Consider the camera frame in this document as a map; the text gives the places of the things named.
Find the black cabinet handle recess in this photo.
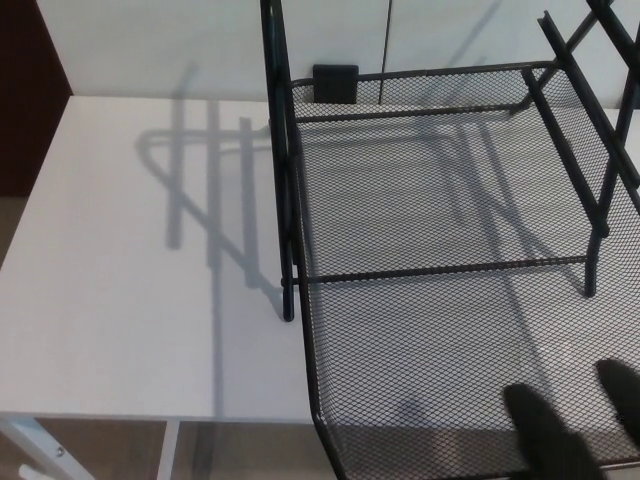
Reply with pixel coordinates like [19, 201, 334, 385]
[312, 63, 359, 104]

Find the black mesh file tray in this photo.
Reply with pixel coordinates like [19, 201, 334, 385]
[289, 60, 640, 480]

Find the white cabinet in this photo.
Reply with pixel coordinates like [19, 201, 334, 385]
[37, 0, 640, 110]

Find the black wire file rack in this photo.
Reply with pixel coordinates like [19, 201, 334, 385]
[259, 0, 640, 322]

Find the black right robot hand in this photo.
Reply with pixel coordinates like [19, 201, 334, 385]
[502, 357, 640, 480]

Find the white desk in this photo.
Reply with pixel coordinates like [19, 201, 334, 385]
[0, 95, 640, 480]

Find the dark brown wooden panel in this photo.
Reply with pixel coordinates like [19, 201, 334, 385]
[0, 0, 75, 199]

